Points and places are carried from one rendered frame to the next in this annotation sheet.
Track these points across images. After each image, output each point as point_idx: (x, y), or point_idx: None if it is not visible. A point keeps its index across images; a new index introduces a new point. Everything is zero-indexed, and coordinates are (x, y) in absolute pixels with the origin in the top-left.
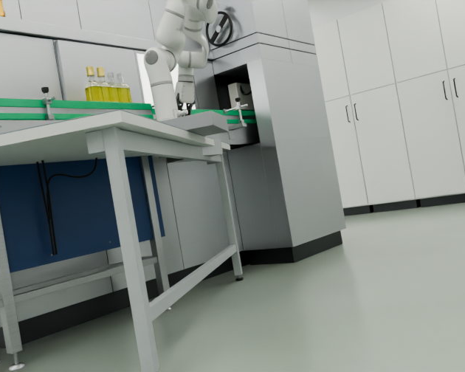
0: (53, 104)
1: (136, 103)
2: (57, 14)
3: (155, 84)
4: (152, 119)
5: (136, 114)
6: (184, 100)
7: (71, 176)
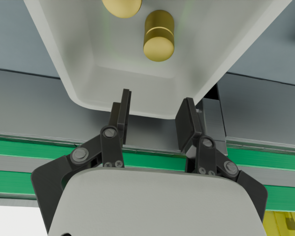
0: None
1: None
2: None
3: None
4: (232, 149)
5: (289, 172)
6: (223, 196)
7: None
